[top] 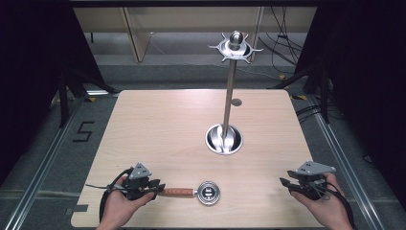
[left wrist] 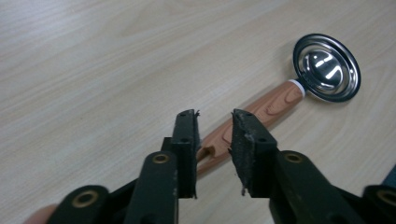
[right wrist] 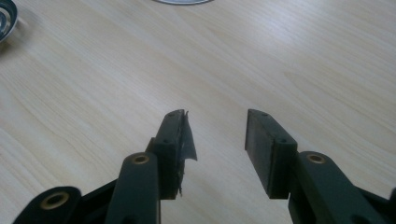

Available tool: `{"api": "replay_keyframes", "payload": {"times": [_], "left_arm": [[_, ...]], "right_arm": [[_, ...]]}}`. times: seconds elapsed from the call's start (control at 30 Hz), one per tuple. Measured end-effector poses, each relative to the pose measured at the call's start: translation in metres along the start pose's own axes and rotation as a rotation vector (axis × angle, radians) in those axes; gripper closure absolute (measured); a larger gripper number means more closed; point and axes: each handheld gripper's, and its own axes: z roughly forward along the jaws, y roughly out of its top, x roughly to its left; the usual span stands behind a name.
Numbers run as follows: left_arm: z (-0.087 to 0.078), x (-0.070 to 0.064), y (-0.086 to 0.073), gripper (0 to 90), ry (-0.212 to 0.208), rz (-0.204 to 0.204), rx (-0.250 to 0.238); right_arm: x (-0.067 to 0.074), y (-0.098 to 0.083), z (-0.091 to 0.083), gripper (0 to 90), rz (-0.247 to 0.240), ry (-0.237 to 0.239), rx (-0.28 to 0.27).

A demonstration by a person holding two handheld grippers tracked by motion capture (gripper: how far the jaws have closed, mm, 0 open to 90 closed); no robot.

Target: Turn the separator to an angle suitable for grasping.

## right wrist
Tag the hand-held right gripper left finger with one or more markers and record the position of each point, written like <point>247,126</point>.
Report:
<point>166,149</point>

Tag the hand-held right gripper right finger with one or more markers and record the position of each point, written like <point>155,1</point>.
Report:
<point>274,155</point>

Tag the dark round metal bowl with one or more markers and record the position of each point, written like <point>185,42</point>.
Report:
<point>5,19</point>

